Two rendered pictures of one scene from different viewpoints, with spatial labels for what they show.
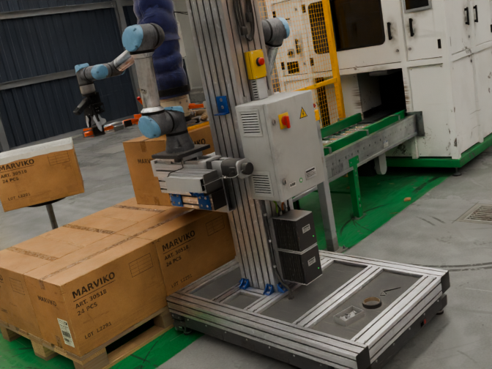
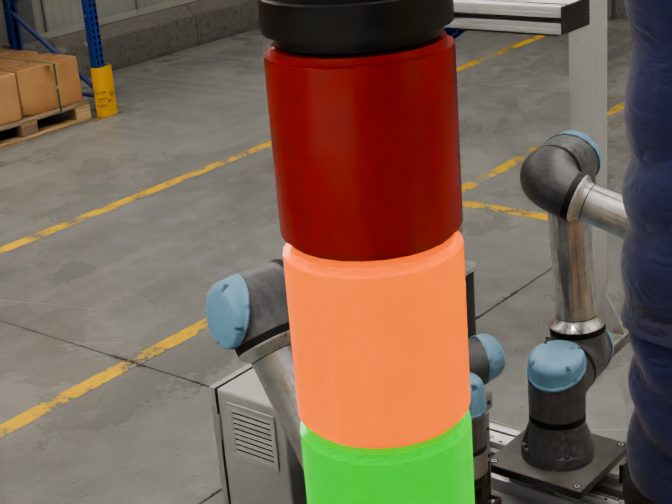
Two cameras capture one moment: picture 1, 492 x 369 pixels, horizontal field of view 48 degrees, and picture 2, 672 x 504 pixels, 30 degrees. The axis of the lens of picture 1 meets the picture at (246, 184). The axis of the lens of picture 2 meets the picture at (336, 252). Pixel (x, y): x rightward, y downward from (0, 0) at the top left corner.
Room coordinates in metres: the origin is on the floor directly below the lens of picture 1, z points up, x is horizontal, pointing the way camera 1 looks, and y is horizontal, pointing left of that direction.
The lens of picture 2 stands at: (5.09, -0.39, 2.39)
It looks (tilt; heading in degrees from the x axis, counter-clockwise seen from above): 21 degrees down; 173
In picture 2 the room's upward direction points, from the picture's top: 5 degrees counter-clockwise
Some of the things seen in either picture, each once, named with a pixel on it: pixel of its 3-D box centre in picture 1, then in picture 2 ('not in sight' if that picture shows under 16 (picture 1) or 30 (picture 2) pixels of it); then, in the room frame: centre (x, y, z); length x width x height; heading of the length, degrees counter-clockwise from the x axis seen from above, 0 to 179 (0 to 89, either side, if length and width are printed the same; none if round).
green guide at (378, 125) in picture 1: (362, 135); not in sight; (4.48, -1.02, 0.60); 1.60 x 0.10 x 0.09; 135
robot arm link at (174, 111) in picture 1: (172, 118); (557, 379); (2.87, 0.31, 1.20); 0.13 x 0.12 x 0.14; 142
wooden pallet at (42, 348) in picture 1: (122, 299); not in sight; (3.33, 0.92, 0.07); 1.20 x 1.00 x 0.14; 135
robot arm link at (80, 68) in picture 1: (84, 74); not in sight; (3.04, 0.73, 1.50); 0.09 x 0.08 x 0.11; 52
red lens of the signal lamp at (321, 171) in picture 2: not in sight; (365, 137); (4.77, -0.34, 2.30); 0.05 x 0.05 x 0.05
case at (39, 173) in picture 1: (39, 173); not in sight; (4.37, 1.59, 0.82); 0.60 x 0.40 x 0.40; 104
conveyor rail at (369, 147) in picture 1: (347, 159); not in sight; (4.19, -0.81, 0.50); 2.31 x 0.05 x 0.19; 135
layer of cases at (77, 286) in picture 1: (112, 261); not in sight; (3.33, 0.92, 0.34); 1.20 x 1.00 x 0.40; 135
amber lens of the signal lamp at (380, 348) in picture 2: not in sight; (378, 325); (4.77, -0.34, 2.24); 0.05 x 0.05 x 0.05
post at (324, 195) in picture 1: (322, 182); not in sight; (3.64, -0.51, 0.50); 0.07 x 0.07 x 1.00; 45
